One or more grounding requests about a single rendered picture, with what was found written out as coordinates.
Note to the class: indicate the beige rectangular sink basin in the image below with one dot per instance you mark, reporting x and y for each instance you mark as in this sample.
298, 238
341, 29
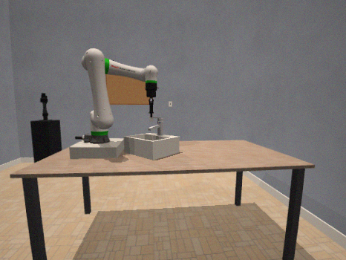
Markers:
151, 145

